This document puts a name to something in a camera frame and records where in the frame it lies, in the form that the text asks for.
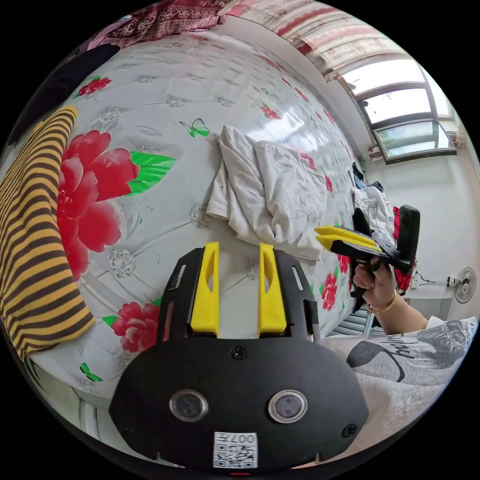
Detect person's right forearm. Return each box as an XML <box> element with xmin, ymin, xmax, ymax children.
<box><xmin>368</xmin><ymin>290</ymin><xmax>431</xmax><ymax>335</ymax></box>

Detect yellow brown striped garment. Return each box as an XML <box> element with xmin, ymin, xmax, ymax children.
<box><xmin>0</xmin><ymin>105</ymin><xmax>97</xmax><ymax>362</ymax></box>

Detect window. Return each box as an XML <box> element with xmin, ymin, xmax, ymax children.
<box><xmin>337</xmin><ymin>61</ymin><xmax>464</xmax><ymax>167</ymax></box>

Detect red white patterned curtain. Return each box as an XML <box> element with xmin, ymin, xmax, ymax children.
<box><xmin>224</xmin><ymin>0</ymin><xmax>415</xmax><ymax>82</ymax></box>

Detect black garment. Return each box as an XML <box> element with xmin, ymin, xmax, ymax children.
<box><xmin>6</xmin><ymin>44</ymin><xmax>122</xmax><ymax>148</ymax></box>

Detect person's right hand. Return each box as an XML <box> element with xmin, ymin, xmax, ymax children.
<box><xmin>353</xmin><ymin>261</ymin><xmax>398</xmax><ymax>315</ymax></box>

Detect person's body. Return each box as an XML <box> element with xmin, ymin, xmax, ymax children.
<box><xmin>321</xmin><ymin>314</ymin><xmax>480</xmax><ymax>457</ymax></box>

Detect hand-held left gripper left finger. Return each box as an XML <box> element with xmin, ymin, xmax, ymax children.
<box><xmin>190</xmin><ymin>241</ymin><xmax>221</xmax><ymax>336</ymax></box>

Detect white short sleeve shirt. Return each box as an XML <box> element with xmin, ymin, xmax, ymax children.
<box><xmin>205</xmin><ymin>123</ymin><xmax>332</xmax><ymax>262</ymax></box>

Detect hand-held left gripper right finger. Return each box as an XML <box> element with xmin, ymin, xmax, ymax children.
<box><xmin>257</xmin><ymin>242</ymin><xmax>289</xmax><ymax>337</ymax></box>

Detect pile of clothes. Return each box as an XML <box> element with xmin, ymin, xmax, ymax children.
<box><xmin>349</xmin><ymin>161</ymin><xmax>415</xmax><ymax>295</ymax></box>

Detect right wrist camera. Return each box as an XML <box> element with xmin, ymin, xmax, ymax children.
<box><xmin>398</xmin><ymin>205</ymin><xmax>421</xmax><ymax>273</ymax></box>

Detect bed with flowered sheet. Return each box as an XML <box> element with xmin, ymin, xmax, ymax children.
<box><xmin>25</xmin><ymin>16</ymin><xmax>373</xmax><ymax>445</ymax></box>

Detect dark red patterned blanket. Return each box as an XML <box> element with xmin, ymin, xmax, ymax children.
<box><xmin>100</xmin><ymin>0</ymin><xmax>234</xmax><ymax>47</ymax></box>

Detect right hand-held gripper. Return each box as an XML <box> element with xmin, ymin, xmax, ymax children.
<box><xmin>313</xmin><ymin>207</ymin><xmax>413</xmax><ymax>314</ymax></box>

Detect white fan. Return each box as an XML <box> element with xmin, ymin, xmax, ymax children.
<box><xmin>452</xmin><ymin>263</ymin><xmax>478</xmax><ymax>305</ymax></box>

